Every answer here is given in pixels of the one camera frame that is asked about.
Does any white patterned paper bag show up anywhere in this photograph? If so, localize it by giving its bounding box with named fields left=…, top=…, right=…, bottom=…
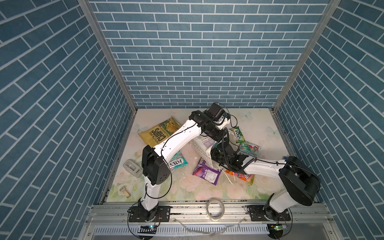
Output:
left=190, top=136, right=236, bottom=185

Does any yellow kettle chips bag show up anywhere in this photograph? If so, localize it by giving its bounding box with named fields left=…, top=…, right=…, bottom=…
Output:
left=139, top=117, right=181, bottom=148

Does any clear tape roll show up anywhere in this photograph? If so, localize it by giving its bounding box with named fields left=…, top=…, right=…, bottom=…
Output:
left=206, top=198, right=225, bottom=222

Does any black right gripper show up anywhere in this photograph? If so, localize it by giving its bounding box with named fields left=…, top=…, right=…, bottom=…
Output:
left=206, top=147, right=231, bottom=168

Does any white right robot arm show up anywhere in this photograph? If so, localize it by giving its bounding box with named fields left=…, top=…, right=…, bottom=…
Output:
left=211, top=142, right=321, bottom=221

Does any small beige spool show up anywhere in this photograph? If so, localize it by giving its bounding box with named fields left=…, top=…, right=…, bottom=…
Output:
left=119, top=186, right=131, bottom=199

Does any orange snack packet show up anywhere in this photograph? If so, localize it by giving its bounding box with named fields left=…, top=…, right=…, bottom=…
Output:
left=225, top=170, right=255, bottom=185

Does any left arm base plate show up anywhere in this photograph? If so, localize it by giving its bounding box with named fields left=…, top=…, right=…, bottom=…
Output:
left=129, top=205, right=171, bottom=223

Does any green Fox's spring tea candy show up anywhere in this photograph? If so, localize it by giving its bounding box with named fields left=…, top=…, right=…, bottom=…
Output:
left=231, top=127, right=246, bottom=143

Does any aluminium front rail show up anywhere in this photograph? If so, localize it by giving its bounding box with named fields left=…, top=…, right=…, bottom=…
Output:
left=86, top=201, right=334, bottom=225

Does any teal Fox's mint blossom candy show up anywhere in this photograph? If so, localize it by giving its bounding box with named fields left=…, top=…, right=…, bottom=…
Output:
left=239, top=141, right=261, bottom=158

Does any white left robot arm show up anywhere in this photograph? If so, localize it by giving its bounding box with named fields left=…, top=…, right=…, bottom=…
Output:
left=140, top=103, right=231, bottom=213

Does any grey plastic object left edge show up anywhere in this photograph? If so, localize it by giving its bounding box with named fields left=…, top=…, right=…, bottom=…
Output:
left=123, top=160, right=143, bottom=178

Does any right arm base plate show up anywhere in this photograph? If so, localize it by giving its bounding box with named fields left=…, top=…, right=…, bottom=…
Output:
left=246, top=205, right=292, bottom=222

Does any purple snack packet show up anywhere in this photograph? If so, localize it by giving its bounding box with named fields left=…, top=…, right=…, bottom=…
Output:
left=193, top=158, right=222, bottom=186

